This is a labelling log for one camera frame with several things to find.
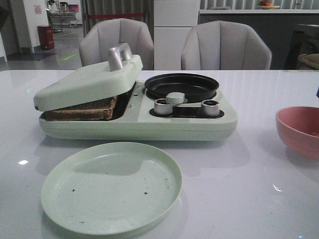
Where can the mint breakfast maker lid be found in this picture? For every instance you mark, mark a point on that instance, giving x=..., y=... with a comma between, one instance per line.
x=90, y=83

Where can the bread slice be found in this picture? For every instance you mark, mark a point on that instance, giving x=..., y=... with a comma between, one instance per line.
x=107, y=103
x=77, y=114

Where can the mint green breakfast maker base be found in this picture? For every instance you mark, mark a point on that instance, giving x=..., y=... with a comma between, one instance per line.
x=138, y=124

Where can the left silver control knob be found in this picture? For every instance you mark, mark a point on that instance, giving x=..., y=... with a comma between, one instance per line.
x=161, y=107

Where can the silver control knob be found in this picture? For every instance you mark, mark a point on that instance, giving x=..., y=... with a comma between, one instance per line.
x=210, y=108
x=161, y=107

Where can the black round frying pan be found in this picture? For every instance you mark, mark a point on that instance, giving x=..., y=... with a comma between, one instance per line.
x=195, y=87

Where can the right silver control knob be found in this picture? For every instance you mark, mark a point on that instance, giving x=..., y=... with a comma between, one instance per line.
x=210, y=108

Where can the mint green round plate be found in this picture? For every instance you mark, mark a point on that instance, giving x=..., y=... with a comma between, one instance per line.
x=117, y=189

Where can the right grey upholstered chair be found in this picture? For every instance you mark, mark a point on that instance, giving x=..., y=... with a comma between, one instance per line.
x=224, y=45

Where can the grey upholstered chair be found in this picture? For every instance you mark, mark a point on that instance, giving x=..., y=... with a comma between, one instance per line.
x=224, y=45
x=109, y=33

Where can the left grey upholstered chair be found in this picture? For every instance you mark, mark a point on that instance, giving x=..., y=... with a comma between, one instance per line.
x=109, y=33

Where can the white refrigerator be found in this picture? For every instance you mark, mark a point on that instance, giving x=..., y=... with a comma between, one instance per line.
x=173, y=19

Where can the pink plastic bowl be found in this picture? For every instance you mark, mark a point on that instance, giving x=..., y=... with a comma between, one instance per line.
x=298, y=128

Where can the red trash bin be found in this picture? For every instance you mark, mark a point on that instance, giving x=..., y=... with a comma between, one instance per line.
x=45, y=37

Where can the fruit bowl on counter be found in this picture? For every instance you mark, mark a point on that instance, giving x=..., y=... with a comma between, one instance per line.
x=266, y=5

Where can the dark grey kitchen counter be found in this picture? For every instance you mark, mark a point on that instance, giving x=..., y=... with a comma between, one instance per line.
x=287, y=32

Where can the mint green pan handle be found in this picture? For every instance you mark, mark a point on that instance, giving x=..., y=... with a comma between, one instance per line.
x=175, y=98

